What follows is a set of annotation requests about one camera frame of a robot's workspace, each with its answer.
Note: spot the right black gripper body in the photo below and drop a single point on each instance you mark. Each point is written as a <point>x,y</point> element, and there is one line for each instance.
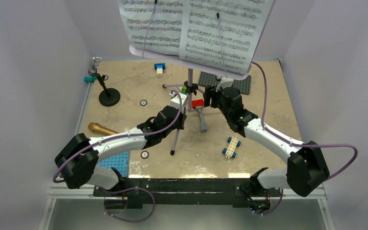
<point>211,92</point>

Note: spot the gold microphone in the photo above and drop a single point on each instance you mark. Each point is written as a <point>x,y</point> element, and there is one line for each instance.
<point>99,129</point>

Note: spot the white brick car blue wheels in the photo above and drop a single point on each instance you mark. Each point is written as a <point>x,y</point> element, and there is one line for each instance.
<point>233,143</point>

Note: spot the poker chip near centre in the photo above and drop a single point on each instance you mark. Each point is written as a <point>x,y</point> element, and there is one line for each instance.
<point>143,102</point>

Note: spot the white sheet music pages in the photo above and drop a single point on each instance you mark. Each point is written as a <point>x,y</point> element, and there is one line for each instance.
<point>223,34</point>

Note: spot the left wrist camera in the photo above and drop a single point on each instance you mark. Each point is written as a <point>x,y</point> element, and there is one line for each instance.
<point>178,100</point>

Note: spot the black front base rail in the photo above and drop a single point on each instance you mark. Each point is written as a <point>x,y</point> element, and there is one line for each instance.
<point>235,192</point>

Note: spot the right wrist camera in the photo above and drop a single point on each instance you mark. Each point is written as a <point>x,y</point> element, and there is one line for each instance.
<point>224,83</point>

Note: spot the light blue building baseplate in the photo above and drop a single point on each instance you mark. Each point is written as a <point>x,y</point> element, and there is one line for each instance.
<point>119,161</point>

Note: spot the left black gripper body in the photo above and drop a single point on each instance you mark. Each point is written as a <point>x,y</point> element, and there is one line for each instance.
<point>178,124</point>

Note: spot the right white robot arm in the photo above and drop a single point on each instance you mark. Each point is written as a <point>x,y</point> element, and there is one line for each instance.
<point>306,167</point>

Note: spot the dark grey building baseplate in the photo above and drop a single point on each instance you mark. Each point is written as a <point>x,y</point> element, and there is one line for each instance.
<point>207,79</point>

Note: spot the teal clamp hook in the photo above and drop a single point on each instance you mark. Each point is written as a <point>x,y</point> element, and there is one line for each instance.
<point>89,79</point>

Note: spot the green brick toy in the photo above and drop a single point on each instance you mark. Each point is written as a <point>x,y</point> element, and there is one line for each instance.
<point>184,90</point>

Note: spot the poker chip near front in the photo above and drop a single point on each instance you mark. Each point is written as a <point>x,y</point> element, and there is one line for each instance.
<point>144,154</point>

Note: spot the blue and white bricks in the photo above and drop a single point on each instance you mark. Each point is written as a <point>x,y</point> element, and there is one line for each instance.
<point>159,68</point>

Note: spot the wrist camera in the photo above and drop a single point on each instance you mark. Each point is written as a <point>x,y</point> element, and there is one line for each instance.
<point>224,83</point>
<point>178,100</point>

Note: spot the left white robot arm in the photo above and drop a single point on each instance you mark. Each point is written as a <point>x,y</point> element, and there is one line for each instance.
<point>77,161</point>

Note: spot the lilac music stand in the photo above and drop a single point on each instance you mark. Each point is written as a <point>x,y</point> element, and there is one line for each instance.
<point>191,65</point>

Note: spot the black microphone stand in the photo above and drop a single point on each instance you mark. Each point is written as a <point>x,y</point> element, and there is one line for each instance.
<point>109,96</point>

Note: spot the red and grey brick hammer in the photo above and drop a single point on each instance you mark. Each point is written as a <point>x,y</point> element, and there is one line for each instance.
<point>198,105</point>

